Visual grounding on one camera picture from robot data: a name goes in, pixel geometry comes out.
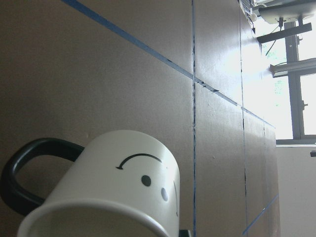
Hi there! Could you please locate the white smiley face mug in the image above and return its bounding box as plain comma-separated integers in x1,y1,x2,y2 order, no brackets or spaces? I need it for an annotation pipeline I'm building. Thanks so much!
0,130,180,237

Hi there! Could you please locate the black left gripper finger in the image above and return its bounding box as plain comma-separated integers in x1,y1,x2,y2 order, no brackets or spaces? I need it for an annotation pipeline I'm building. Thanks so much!
178,230,192,237

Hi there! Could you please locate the aluminium frame rail structure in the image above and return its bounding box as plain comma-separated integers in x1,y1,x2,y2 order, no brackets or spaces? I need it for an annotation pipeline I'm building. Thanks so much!
255,0,316,146

